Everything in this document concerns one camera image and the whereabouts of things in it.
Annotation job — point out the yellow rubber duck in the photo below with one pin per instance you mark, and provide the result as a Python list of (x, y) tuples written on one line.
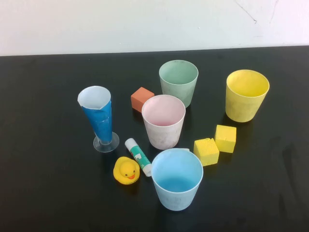
[(125, 171)]

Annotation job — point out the blue plastic cup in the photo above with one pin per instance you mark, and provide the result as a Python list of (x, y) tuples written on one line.
[(176, 198)]

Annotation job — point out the yellow plastic cup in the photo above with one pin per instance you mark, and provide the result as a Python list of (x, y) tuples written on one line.
[(241, 108)]

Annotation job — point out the green plastic cup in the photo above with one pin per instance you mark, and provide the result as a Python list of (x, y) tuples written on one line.
[(178, 93)]

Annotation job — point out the pink plastic cup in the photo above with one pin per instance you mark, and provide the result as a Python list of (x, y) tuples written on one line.
[(163, 136)]

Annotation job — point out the white green glue stick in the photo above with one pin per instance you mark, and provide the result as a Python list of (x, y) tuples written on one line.
[(137, 155)]

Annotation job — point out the orange-red cube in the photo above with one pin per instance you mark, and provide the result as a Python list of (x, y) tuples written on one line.
[(141, 97)]

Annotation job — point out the blue-taped conical measuring glass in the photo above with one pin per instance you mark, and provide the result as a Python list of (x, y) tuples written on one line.
[(99, 120)]

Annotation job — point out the yellow cube with chipped edge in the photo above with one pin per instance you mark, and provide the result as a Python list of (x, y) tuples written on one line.
[(206, 152)]

